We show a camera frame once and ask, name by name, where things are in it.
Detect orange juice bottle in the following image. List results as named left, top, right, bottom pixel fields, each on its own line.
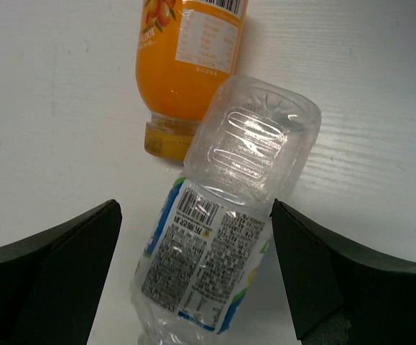
left=135, top=0, right=248, bottom=162

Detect clear bottle white green label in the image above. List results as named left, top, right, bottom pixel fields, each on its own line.
left=131, top=75, right=321, bottom=344

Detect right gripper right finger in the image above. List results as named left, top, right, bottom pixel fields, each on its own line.
left=271, top=201, right=416, bottom=344

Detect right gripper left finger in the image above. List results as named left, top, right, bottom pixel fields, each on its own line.
left=0, top=200, right=122, bottom=344

